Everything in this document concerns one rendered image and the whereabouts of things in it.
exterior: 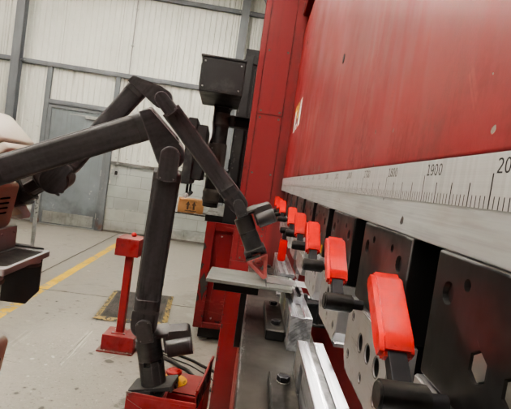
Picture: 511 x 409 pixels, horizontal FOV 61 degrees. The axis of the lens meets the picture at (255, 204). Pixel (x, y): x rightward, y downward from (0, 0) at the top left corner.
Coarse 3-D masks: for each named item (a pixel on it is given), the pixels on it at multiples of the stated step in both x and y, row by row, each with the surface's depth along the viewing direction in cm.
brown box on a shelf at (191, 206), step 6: (180, 198) 337; (186, 198) 340; (192, 198) 346; (180, 204) 337; (186, 204) 338; (192, 204) 338; (198, 204) 339; (180, 210) 337; (186, 210) 338; (192, 210) 339; (198, 210) 340; (204, 216) 337
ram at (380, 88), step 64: (320, 0) 152; (384, 0) 57; (448, 0) 35; (320, 64) 122; (384, 64) 52; (448, 64) 33; (320, 128) 102; (384, 128) 48; (448, 128) 31; (320, 192) 88
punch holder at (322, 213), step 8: (320, 208) 84; (328, 208) 75; (320, 216) 82; (328, 216) 75; (320, 224) 81; (328, 224) 75; (320, 232) 80; (328, 232) 75; (320, 240) 78; (320, 256) 76; (312, 272) 80; (312, 280) 79; (320, 280) 75; (312, 288) 78; (312, 296) 77
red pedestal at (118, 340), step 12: (120, 240) 296; (132, 240) 296; (120, 252) 297; (132, 252) 297; (132, 264) 308; (120, 300) 306; (120, 312) 307; (120, 324) 307; (108, 336) 301; (120, 336) 302; (132, 336) 305; (108, 348) 302; (120, 348) 302; (132, 348) 302
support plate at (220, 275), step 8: (216, 272) 142; (224, 272) 143; (232, 272) 145; (240, 272) 147; (248, 272) 149; (208, 280) 132; (216, 280) 132; (224, 280) 132; (232, 280) 134; (240, 280) 135; (248, 280) 137; (256, 280) 138; (264, 280) 140; (264, 288) 132; (272, 288) 132; (280, 288) 132; (288, 288) 134
